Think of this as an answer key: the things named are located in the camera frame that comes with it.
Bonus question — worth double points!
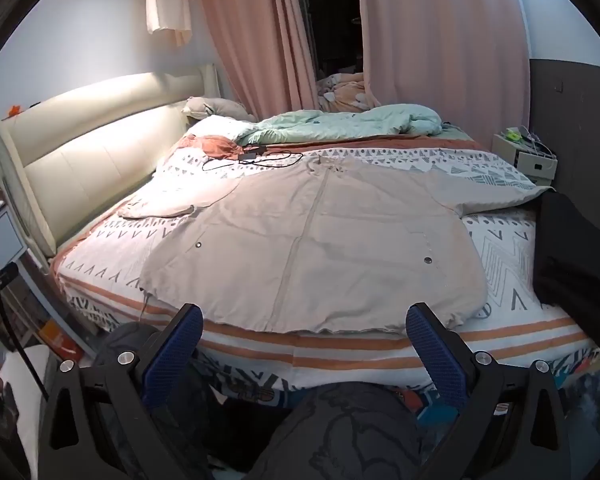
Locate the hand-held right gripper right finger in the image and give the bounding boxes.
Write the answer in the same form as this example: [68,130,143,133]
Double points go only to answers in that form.
[405,302,571,480]

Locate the cream hanging garment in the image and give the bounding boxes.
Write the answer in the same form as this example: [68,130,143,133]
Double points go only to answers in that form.
[145,0,193,47]

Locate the white nightstand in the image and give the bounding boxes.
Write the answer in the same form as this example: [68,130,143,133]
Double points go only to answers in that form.
[491,127,560,188]

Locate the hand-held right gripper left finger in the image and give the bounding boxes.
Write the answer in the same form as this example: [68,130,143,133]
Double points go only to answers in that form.
[37,302,206,480]

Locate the orange box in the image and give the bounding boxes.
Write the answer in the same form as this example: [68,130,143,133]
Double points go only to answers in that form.
[40,320,86,361]

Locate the rust orange cloth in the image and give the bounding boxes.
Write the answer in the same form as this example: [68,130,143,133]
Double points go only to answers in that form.
[172,134,246,161]

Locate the grey plush pillow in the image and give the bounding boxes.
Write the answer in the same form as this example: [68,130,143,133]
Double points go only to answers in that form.
[181,96,256,123]

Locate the beige jacket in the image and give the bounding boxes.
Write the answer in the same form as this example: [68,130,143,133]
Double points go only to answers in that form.
[119,155,553,336]

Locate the black charger with cable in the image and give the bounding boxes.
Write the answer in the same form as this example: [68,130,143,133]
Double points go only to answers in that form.
[202,144,303,173]

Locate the grey bedside drawer cabinet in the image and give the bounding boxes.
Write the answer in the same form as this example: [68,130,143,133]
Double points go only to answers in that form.
[0,200,28,271]

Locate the black cloth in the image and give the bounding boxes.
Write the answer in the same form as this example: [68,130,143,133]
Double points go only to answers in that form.
[532,190,600,343]

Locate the person's grey patterned pants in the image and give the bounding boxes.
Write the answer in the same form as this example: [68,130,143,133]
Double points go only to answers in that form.
[92,322,428,480]

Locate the teal orange printed bedsheet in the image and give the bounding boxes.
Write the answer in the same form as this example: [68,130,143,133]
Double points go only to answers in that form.
[195,345,600,421]

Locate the patterned white bed blanket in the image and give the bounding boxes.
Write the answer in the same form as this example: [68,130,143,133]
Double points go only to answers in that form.
[50,145,600,391]

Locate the orange printed blanket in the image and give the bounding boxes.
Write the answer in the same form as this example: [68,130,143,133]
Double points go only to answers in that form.
[316,71,381,113]

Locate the mint green duvet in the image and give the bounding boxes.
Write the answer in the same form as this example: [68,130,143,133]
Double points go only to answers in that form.
[232,102,473,147]

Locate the pink curtain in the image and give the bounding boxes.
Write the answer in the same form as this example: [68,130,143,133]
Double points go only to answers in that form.
[354,0,531,133]
[197,0,326,121]

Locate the cream padded headboard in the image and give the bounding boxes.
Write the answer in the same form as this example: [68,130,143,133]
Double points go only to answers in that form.
[0,62,218,261]

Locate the white pillow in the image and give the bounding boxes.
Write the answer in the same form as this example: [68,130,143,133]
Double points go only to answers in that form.
[187,115,261,143]

